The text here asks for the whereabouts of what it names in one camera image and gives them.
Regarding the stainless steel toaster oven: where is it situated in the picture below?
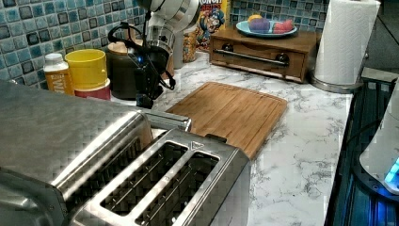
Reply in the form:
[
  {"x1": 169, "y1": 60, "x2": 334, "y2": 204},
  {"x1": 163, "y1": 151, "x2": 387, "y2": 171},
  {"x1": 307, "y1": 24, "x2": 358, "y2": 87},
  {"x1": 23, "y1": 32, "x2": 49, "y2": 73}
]
[{"x1": 0, "y1": 82, "x2": 152, "y2": 226}]

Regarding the red container under cup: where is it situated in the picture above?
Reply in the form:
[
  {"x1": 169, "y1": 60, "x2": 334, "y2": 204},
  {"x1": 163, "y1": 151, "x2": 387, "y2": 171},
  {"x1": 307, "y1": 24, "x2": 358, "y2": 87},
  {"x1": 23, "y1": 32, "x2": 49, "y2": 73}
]
[{"x1": 74, "y1": 79, "x2": 111, "y2": 100}]

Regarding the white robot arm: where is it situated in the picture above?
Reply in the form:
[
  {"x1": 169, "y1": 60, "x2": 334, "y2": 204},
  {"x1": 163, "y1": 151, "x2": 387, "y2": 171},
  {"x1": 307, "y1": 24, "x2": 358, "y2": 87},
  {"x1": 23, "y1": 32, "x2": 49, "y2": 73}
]
[{"x1": 134, "y1": 0, "x2": 200, "y2": 108}]

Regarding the yellow cereal box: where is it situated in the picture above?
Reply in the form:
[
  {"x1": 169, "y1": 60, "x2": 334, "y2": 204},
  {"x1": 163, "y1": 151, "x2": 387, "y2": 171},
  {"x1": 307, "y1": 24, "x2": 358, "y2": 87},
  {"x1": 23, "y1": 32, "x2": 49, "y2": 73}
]
[{"x1": 196, "y1": 0, "x2": 231, "y2": 51}]

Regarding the stainless steel slot toaster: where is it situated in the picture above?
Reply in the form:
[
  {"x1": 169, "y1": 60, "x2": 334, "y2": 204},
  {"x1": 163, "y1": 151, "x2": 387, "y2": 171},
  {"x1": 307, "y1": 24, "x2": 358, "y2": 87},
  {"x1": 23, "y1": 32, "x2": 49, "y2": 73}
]
[{"x1": 62, "y1": 129, "x2": 250, "y2": 226}]

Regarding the light blue plate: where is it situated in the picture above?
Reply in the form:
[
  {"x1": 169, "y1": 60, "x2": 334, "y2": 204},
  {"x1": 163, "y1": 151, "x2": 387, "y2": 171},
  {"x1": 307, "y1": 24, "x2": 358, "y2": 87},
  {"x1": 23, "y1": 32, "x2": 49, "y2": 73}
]
[{"x1": 235, "y1": 18, "x2": 297, "y2": 39}]

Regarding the dark canister with bamboo lid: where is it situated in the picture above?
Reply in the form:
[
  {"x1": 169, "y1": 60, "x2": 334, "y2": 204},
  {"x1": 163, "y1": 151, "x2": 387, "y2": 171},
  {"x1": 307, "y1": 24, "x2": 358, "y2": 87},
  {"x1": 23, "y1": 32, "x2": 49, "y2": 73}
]
[{"x1": 106, "y1": 41, "x2": 145, "y2": 101}]

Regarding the bamboo cutting board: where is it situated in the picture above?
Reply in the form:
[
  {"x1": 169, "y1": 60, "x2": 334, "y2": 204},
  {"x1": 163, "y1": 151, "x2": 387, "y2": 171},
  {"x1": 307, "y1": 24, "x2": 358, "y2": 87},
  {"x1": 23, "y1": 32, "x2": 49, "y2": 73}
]
[{"x1": 168, "y1": 82, "x2": 287, "y2": 160}]

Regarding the red toy fruit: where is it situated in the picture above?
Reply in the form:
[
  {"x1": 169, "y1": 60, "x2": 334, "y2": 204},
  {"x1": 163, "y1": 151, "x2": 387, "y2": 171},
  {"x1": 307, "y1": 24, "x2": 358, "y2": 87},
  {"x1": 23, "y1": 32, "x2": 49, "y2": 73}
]
[{"x1": 272, "y1": 20, "x2": 295, "y2": 34}]

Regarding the white cap supplement bottle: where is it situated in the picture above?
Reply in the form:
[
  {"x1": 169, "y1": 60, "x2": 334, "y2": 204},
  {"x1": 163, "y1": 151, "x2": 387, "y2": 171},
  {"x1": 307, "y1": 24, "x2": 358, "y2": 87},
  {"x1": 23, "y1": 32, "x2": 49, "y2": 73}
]
[{"x1": 43, "y1": 53, "x2": 74, "y2": 95}]

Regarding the metal paper towel holder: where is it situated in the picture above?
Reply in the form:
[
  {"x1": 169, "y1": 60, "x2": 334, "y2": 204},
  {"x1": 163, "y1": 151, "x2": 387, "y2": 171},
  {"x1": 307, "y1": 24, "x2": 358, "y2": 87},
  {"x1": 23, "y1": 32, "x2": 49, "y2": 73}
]
[{"x1": 309, "y1": 73, "x2": 363, "y2": 94}]

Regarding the yellow plastic cup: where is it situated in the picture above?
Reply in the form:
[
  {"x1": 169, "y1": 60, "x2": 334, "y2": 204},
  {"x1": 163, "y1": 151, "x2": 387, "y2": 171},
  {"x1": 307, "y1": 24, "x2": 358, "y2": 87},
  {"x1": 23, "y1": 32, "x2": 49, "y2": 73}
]
[{"x1": 65, "y1": 49, "x2": 107, "y2": 89}]

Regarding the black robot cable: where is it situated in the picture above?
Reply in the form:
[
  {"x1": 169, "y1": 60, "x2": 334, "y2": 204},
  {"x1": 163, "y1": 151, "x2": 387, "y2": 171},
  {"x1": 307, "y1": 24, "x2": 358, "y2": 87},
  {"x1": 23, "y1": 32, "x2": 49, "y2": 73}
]
[{"x1": 107, "y1": 21, "x2": 177, "y2": 91}]

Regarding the wooden bread box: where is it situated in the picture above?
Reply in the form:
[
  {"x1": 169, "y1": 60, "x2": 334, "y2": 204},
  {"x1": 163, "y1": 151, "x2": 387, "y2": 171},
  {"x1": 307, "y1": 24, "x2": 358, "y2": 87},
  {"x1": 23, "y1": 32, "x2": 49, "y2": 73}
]
[{"x1": 209, "y1": 28, "x2": 319, "y2": 83}]

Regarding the yellow toy fruit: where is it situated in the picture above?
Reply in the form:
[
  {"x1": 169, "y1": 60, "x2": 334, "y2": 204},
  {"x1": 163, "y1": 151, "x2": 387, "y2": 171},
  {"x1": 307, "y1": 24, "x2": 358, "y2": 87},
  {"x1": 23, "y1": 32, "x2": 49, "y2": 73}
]
[{"x1": 247, "y1": 14, "x2": 263, "y2": 23}]

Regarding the paper towel roll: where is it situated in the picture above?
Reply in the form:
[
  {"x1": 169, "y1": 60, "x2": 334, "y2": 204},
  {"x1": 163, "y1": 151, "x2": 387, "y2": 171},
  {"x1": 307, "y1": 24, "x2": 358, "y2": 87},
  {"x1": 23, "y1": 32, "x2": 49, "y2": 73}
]
[{"x1": 314, "y1": 0, "x2": 380, "y2": 85}]

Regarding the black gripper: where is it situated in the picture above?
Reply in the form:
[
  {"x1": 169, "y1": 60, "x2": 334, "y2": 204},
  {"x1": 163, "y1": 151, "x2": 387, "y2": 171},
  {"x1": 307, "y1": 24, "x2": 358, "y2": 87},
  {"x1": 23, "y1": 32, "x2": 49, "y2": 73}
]
[{"x1": 134, "y1": 46, "x2": 171, "y2": 109}]

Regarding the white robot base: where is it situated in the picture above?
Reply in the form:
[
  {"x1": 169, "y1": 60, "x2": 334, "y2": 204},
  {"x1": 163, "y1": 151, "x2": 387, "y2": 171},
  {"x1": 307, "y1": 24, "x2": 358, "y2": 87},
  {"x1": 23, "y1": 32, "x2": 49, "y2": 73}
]
[{"x1": 354, "y1": 78, "x2": 398, "y2": 202}]

